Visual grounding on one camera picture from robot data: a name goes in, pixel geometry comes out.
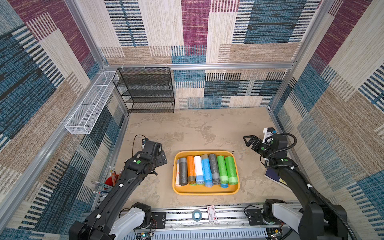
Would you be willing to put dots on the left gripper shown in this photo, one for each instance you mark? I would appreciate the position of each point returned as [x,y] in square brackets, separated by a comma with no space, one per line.
[162,158]

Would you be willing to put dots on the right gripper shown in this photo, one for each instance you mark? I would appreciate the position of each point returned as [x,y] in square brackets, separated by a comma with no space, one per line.
[258,145]

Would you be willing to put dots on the grey trash bag roll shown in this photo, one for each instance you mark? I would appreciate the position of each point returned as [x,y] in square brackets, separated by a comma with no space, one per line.
[214,169]
[183,167]

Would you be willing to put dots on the white blue trash bag roll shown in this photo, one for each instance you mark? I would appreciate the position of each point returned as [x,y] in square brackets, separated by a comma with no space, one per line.
[177,179]

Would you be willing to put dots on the orange trash bag roll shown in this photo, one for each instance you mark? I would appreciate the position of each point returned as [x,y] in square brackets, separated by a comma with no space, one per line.
[191,170]

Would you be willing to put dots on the green trash bag roll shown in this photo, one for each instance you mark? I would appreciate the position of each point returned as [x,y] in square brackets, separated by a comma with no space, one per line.
[231,171]

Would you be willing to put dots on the white blue-end trash bag roll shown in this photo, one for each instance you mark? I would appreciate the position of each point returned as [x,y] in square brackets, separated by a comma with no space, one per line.
[199,170]

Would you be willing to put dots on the light blue trash bag roll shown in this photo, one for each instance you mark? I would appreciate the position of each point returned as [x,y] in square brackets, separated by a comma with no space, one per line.
[206,169]

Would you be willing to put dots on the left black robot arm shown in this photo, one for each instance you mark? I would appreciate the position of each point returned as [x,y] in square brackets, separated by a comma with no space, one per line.
[104,222]

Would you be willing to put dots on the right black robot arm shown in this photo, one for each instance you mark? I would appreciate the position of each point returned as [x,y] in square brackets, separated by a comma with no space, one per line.
[319,218]

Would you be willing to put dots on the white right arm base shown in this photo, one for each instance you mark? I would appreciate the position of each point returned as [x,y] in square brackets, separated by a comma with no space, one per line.
[274,212]

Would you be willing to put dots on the yellow plastic storage tray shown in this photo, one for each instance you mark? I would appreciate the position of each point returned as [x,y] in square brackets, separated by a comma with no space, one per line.
[198,190]

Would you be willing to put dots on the dark blue notebook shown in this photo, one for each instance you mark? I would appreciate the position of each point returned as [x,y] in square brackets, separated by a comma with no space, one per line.
[273,176]

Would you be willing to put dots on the red pen cup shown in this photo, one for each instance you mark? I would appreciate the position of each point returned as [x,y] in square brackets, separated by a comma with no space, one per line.
[110,182]

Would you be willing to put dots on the black mesh shelf rack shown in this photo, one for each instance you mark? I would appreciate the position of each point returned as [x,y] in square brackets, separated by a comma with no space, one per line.
[146,90]

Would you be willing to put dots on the white red label card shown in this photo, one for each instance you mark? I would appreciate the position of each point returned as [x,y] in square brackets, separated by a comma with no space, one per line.
[212,215]

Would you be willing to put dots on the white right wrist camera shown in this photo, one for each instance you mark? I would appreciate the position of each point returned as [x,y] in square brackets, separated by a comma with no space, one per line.
[268,133]

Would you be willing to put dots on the tape roll on rail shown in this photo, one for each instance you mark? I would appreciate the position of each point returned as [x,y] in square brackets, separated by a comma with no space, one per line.
[197,215]

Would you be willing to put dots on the white wire mesh basket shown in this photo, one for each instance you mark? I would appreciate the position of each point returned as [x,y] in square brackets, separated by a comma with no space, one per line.
[88,112]

